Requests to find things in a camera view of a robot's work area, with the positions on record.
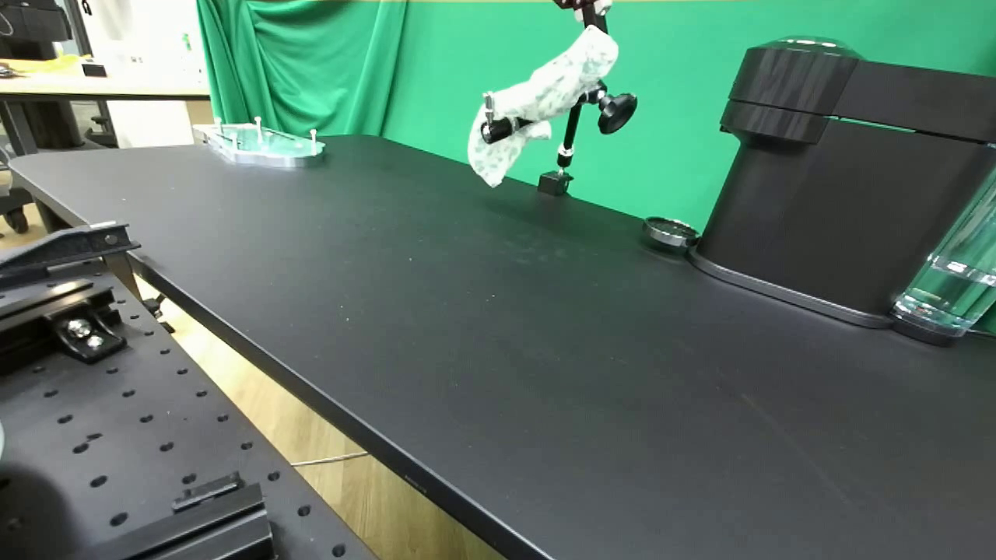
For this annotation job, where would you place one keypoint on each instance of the white cloth with green print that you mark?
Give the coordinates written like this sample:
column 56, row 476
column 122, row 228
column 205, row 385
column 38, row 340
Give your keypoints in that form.
column 529, row 102

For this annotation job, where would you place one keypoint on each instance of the black articulated stand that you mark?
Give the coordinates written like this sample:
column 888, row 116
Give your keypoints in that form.
column 568, row 133

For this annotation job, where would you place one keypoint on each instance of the green backdrop curtain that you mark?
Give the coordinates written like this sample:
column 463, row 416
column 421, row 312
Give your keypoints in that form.
column 686, row 62

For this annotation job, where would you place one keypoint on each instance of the black coffee machine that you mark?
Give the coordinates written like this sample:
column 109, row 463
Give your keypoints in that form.
column 827, row 197

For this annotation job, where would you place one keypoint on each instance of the white cabinet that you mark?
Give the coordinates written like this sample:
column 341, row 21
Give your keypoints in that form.
column 145, row 35

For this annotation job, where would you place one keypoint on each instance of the clear water tank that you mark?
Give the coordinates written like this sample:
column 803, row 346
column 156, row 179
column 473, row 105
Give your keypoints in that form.
column 952, row 281

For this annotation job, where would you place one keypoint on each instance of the wooden background desk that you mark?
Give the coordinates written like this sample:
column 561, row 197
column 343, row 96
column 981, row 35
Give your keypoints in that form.
column 104, row 84

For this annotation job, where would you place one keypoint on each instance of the black bag on desk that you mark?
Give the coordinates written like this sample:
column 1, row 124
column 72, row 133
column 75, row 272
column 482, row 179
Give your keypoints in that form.
column 32, row 24

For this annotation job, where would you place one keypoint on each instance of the small black metal clamp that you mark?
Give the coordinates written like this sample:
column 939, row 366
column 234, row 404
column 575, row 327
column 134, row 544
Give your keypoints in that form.
column 89, row 332

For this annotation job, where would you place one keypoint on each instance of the black chair base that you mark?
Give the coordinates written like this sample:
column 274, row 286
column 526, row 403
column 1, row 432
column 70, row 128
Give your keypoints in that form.
column 12, row 205

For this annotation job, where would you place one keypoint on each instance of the black perforated breadboard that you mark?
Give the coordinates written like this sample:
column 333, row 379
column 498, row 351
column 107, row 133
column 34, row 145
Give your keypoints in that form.
column 134, row 435

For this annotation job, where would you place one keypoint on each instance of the black mounting block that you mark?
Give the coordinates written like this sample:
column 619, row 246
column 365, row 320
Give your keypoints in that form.
column 198, row 523

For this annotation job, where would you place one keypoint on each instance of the black rail bracket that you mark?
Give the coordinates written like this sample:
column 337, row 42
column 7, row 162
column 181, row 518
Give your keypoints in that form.
column 62, row 251

